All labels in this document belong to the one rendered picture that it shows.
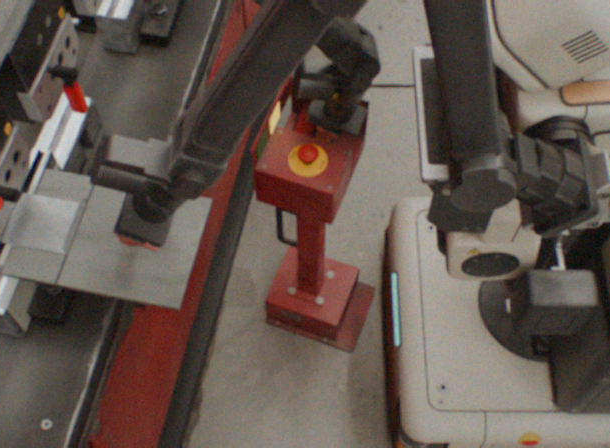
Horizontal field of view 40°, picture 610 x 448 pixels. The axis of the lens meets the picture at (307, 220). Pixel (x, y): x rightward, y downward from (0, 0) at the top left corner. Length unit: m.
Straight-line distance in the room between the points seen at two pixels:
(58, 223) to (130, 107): 0.33
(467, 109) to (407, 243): 1.16
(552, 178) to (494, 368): 0.96
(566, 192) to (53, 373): 0.78
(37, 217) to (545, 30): 0.75
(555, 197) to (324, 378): 1.25
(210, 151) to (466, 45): 0.31
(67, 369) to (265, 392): 0.94
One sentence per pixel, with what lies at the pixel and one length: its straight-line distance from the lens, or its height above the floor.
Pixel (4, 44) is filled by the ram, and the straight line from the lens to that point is 1.11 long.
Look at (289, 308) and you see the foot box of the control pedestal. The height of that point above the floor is 0.12.
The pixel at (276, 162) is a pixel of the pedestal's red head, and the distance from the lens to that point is 1.53.
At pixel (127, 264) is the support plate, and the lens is 1.21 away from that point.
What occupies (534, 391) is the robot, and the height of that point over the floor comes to 0.28.
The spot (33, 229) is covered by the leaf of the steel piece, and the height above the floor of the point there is 1.00.
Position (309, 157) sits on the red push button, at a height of 0.81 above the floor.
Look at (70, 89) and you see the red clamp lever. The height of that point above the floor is 1.14.
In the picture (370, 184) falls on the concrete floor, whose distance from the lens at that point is 2.42.
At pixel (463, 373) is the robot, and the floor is 0.28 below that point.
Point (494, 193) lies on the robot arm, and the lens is 0.98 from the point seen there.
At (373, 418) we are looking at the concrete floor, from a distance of 2.15.
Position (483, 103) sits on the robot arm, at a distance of 0.88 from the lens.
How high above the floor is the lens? 2.07
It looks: 62 degrees down
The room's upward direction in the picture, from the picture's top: straight up
